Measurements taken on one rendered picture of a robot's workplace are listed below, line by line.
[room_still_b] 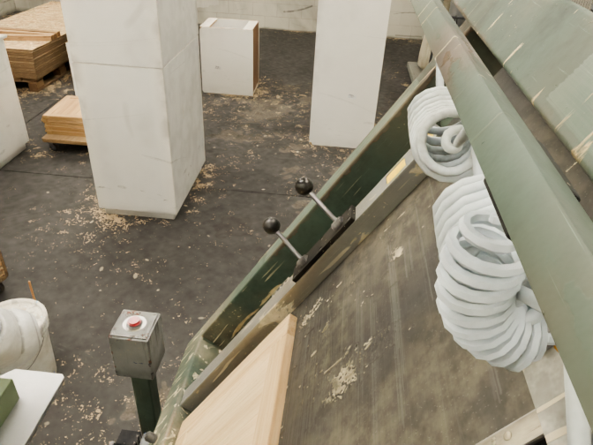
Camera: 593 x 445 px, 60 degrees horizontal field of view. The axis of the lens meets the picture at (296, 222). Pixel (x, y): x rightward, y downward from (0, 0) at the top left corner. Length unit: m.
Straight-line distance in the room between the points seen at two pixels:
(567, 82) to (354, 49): 4.07
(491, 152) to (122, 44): 3.17
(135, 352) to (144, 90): 2.07
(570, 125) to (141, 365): 1.39
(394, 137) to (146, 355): 0.95
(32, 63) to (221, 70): 1.99
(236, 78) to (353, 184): 4.88
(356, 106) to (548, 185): 4.58
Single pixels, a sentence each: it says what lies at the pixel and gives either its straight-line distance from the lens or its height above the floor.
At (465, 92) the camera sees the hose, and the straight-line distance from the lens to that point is 0.29.
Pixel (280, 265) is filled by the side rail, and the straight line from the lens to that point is 1.36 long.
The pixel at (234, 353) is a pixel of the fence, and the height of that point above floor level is 1.12.
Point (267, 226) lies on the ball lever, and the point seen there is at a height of 1.45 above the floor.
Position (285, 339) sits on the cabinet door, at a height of 1.30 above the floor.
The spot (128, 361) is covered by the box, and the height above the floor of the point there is 0.83.
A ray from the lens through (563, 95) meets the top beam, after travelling 0.57.
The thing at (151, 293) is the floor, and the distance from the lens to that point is 3.17.
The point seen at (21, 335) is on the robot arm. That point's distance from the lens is 1.54.
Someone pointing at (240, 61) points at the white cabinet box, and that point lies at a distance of 5.97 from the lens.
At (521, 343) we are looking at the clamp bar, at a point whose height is 1.86.
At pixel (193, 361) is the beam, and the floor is 0.90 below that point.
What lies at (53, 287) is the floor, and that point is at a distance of 3.37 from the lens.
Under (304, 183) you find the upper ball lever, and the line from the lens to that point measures 1.02.
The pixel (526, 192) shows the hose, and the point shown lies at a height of 1.96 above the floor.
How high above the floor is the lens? 2.04
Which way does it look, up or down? 33 degrees down
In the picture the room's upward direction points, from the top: 3 degrees clockwise
